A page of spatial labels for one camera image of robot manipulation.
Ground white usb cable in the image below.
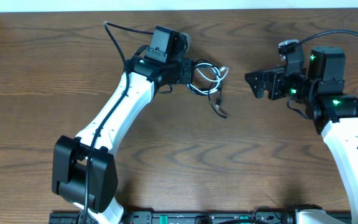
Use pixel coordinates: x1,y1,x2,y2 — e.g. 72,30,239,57
190,62,230,96

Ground black usb cable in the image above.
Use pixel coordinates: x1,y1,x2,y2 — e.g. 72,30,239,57
185,58,229,119

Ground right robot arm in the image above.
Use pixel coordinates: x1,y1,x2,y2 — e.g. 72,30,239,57
245,46,358,223

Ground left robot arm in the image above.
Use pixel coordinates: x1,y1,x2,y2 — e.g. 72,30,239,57
52,26,193,223

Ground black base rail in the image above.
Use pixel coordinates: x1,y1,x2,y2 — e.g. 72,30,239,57
48,208,295,224

